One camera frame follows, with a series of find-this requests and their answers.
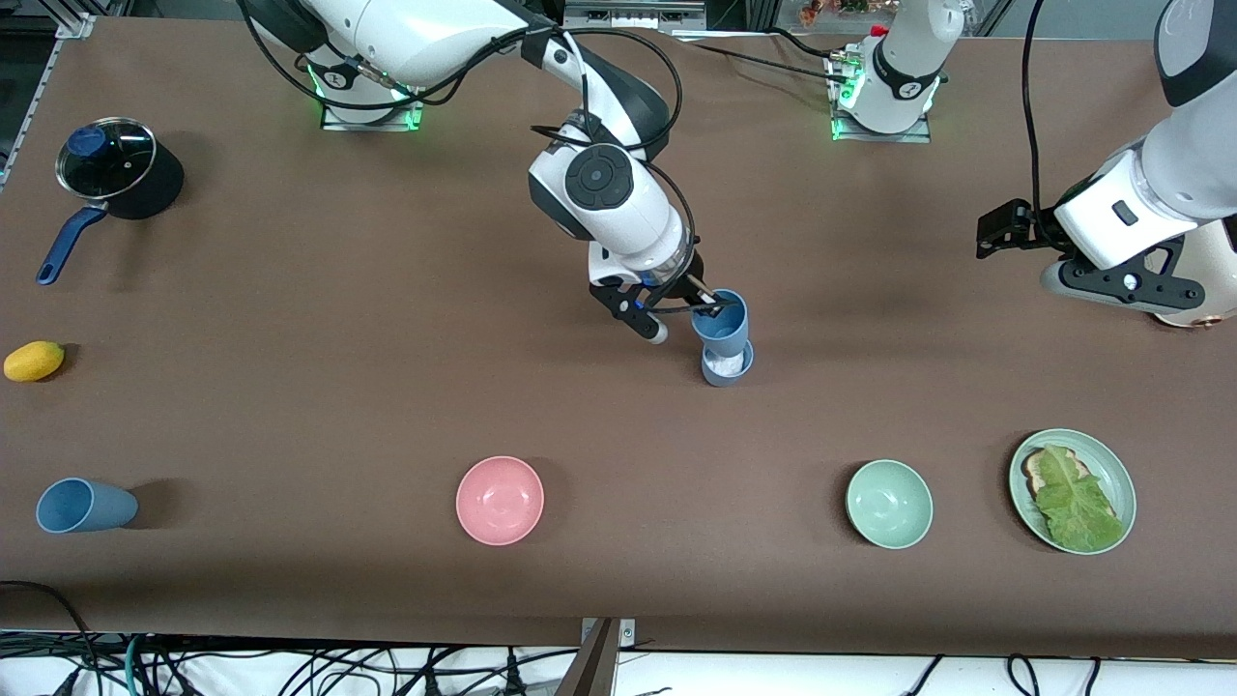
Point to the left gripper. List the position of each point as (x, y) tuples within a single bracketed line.
[(1026, 228)]

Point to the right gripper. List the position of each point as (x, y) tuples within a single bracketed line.
[(688, 293)]

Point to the blue cup with paper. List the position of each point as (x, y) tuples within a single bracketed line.
[(725, 380)]

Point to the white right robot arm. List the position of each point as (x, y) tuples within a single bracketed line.
[(599, 184)]

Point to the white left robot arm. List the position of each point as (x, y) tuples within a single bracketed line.
[(1193, 145)]

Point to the white crumpled paper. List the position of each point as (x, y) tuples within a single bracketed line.
[(727, 362)]

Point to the cream white pot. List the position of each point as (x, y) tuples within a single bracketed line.
[(1220, 280)]

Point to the toast bread slice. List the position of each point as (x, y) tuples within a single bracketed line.
[(1032, 469)]

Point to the green plate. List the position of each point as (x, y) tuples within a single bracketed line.
[(1111, 474)]

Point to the green bowl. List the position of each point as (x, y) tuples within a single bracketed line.
[(889, 504)]

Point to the green lettuce leaf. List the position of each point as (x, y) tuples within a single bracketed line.
[(1078, 507)]

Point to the pink bowl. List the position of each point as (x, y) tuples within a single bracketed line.
[(500, 501)]

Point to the colourful toy food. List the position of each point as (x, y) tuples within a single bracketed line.
[(836, 8)]

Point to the brown table cover sheet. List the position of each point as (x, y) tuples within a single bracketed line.
[(618, 580)]

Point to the dark metal bar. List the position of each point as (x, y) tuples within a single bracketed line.
[(591, 667)]

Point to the glass lid blue knob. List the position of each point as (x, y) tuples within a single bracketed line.
[(116, 159)]

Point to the yellow toy lemon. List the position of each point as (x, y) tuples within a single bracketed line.
[(34, 362)]

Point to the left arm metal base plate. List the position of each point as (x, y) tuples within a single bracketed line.
[(879, 137)]

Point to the silver network switch box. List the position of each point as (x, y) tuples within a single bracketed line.
[(633, 14)]

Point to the silver metal bracket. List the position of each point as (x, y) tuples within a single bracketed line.
[(628, 633)]

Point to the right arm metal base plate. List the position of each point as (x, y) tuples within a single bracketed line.
[(372, 124)]

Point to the aluminium frame profile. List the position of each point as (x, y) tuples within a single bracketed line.
[(39, 92)]

